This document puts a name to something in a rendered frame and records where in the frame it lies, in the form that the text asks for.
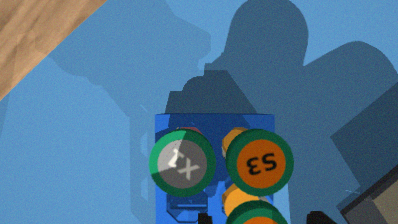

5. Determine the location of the blue tube rack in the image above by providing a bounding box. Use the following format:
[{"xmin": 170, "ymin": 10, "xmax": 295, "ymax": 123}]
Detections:
[{"xmin": 155, "ymin": 113, "xmax": 275, "ymax": 224}]

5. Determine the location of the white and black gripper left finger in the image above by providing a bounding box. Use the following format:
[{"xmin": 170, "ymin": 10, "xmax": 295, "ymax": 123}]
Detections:
[{"xmin": 198, "ymin": 213, "xmax": 213, "ymax": 224}]

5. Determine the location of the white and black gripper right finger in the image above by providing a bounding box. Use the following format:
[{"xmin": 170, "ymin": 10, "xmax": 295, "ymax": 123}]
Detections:
[{"xmin": 306, "ymin": 211, "xmax": 337, "ymax": 224}]

